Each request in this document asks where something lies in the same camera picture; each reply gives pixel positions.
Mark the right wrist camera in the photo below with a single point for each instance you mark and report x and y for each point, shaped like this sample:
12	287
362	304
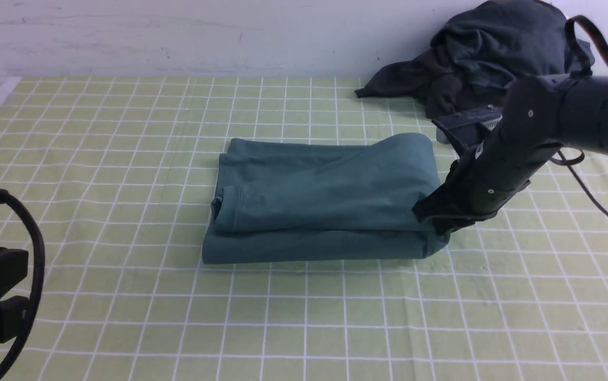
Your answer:
467	129

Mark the dark grey shirt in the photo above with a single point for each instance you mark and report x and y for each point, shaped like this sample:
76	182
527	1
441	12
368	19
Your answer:
499	42

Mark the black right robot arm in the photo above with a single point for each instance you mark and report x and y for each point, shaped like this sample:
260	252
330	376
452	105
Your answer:
582	122

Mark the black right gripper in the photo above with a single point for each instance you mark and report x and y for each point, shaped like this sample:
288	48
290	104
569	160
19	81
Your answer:
487	177

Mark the green long sleeve shirt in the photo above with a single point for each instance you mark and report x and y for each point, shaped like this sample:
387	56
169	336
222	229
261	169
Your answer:
279	202

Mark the black crumpled garment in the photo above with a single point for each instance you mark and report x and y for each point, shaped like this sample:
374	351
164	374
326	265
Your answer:
435	82

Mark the green checkered tablecloth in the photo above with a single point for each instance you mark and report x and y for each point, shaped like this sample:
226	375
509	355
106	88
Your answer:
119	173

